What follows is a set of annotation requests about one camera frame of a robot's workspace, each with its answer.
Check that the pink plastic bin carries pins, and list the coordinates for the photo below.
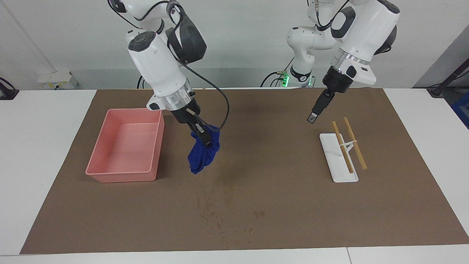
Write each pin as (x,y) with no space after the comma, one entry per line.
(124,146)

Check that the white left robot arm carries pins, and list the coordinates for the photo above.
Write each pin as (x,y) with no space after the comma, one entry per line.
(362,29)

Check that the brown table mat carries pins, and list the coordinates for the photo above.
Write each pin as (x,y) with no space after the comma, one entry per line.
(274,183)

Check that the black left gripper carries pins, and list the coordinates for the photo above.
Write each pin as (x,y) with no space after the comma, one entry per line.
(337,80)

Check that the white socket box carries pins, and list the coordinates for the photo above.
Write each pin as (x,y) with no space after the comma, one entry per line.
(55,80)

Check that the blue crate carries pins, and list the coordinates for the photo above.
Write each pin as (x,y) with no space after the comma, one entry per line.
(462,110)

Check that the white rack base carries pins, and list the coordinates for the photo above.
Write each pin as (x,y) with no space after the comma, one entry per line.
(337,168)

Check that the black stand leg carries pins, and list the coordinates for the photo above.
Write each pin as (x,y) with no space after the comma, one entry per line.
(436,90)

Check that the blue towel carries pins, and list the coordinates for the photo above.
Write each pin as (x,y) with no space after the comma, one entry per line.
(201,157)

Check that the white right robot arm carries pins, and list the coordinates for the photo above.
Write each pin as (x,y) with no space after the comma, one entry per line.
(157,69)

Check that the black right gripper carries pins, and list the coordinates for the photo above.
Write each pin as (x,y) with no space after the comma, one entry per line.
(187,113)

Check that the black clamp foot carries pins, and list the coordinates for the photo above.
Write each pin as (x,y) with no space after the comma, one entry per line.
(7,93)

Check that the wooden dowel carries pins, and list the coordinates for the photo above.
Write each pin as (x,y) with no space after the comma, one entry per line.
(347,161)
(362,161)

